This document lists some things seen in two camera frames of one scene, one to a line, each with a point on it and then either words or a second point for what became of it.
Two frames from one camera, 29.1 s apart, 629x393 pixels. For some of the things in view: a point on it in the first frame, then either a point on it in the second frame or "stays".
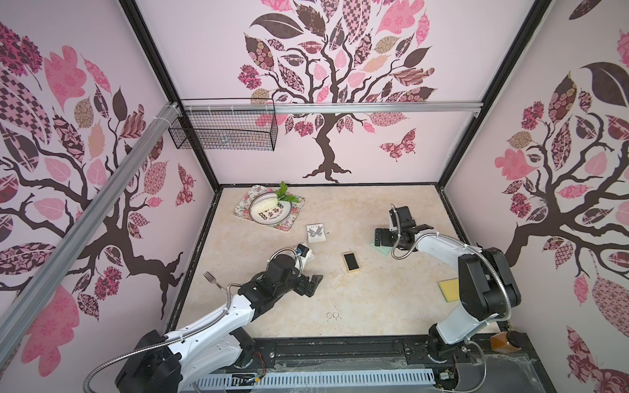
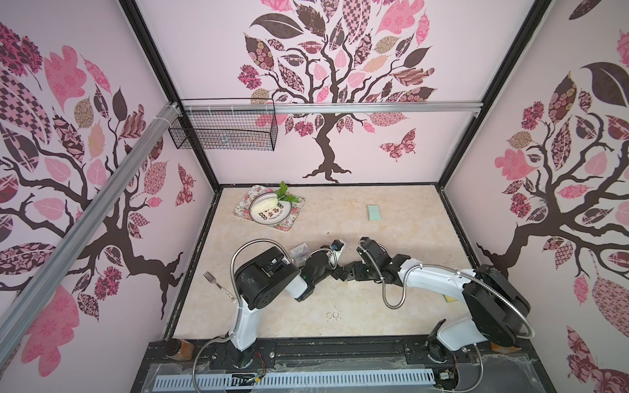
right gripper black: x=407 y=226 to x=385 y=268
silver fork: x=211 y=278 stays
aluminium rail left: x=34 y=303 stays
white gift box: x=306 y=259 stays
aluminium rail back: x=218 y=106 stays
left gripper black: x=304 y=289 to x=338 y=274
